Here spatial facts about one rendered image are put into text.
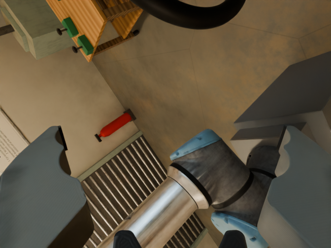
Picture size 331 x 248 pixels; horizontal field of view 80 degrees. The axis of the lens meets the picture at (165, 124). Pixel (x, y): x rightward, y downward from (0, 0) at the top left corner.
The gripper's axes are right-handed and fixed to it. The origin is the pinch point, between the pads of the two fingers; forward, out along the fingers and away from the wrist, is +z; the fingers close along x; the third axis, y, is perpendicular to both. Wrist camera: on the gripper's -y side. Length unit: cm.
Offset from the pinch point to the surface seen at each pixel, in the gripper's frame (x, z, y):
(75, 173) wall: -118, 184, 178
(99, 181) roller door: -90, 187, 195
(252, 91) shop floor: 56, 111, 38
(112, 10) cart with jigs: -30, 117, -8
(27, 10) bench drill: -117, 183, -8
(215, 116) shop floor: 41, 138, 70
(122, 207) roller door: -61, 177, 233
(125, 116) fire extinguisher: -58, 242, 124
